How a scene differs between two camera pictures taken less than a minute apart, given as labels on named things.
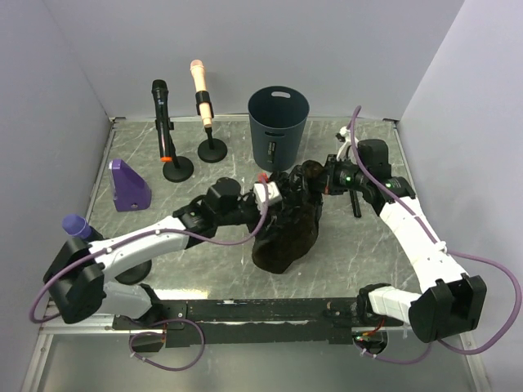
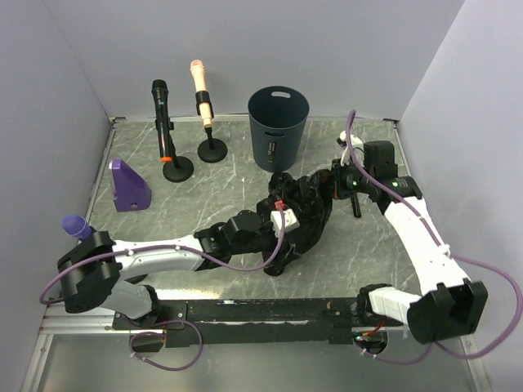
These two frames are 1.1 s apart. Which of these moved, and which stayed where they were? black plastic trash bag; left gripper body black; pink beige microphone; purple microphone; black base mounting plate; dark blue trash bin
Moved: left gripper body black; black plastic trash bag
Stayed: dark blue trash bin; pink beige microphone; purple microphone; black base mounting plate
